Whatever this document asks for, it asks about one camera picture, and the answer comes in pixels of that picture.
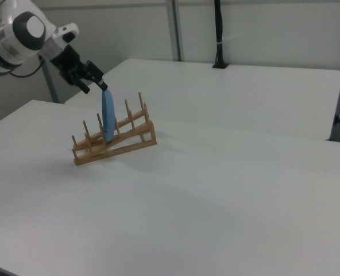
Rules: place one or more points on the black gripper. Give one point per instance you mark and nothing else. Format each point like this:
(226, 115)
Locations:
(69, 63)

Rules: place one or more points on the blue round plate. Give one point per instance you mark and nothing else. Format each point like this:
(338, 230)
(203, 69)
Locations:
(108, 115)

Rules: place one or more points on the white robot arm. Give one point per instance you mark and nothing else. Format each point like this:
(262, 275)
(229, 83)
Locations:
(9, 43)

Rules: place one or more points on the wooden plate rack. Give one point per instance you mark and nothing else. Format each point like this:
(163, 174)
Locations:
(151, 133)

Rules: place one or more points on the grey partition end post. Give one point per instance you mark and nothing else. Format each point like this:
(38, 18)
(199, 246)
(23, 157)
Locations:
(50, 83)

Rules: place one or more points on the grey partition corner post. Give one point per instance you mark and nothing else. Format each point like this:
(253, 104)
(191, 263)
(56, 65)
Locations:
(175, 28)

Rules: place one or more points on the black camera stand pole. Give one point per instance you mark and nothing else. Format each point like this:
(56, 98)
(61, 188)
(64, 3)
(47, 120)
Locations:
(218, 28)

